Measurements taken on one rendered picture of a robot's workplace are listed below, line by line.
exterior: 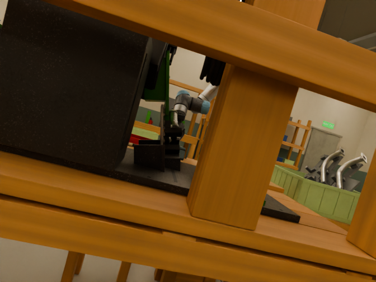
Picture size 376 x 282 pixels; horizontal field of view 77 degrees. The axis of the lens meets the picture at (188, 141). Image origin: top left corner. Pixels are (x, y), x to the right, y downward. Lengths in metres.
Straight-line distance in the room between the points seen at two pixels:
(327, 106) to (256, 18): 8.29
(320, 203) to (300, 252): 0.91
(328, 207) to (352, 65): 1.07
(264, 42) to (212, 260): 0.43
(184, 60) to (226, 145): 6.25
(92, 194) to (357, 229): 0.63
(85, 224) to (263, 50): 0.45
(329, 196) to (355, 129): 8.07
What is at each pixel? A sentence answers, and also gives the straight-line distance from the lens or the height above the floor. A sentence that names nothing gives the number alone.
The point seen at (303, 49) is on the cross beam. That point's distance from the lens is 0.49.
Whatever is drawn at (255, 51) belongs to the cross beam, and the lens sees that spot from 0.45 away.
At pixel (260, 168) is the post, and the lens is 0.50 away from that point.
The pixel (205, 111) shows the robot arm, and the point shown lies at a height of 1.16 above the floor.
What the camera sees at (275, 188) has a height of 0.89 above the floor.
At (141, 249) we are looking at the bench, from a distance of 0.52.
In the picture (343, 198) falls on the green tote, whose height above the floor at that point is 0.91.
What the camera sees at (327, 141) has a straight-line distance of 8.74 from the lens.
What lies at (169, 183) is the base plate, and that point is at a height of 0.90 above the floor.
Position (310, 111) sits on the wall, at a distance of 8.31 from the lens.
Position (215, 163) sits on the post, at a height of 0.99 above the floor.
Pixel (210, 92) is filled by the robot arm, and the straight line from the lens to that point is 1.45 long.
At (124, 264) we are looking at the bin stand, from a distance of 1.48.
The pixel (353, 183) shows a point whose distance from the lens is 1.64.
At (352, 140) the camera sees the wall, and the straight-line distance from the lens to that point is 9.49.
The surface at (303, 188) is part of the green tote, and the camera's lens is 1.44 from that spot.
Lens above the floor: 1.05
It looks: 3 degrees down
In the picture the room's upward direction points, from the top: 16 degrees clockwise
